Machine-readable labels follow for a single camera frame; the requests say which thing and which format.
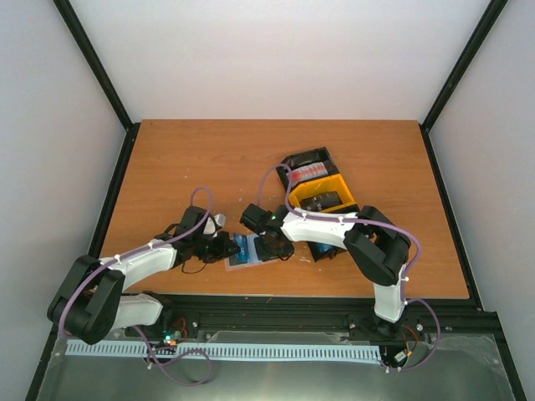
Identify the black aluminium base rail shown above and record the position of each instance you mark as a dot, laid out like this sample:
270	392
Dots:
352	317

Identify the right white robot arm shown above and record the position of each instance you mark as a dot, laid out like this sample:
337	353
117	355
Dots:
383	252

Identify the black card stack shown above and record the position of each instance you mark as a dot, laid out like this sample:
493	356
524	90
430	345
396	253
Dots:
321	201

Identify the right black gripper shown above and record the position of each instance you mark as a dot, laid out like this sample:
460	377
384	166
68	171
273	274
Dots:
263	256

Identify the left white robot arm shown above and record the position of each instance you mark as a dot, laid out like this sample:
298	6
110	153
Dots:
91	301

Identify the left black frame post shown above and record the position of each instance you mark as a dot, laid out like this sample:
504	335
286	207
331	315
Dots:
78	33

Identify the black right card bin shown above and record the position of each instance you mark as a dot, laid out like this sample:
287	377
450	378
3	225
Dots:
312	245

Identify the blue card stack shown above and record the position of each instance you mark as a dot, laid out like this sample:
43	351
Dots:
325	251

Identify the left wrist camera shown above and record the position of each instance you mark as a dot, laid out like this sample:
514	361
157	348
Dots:
214	223

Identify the light blue cable duct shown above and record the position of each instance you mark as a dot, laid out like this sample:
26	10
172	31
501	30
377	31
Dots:
235	352

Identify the black card bin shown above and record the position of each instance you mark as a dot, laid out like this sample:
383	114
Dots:
312	245
305	158

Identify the black frame post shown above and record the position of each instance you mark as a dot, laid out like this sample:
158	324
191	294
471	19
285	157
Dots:
78	33
476	40

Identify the black left card bin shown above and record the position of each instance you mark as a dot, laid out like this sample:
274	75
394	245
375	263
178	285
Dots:
305	158

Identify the blue credit card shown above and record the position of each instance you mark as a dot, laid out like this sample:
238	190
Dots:
248	253

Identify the right black frame post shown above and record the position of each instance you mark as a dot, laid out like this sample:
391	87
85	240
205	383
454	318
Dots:
476	40

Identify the yellow middle card bin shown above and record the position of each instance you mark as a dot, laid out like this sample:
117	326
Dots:
328	183

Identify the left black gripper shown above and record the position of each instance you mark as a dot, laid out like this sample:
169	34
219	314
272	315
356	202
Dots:
223	251

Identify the red white card stack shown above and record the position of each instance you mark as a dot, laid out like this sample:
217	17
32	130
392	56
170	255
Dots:
308	172

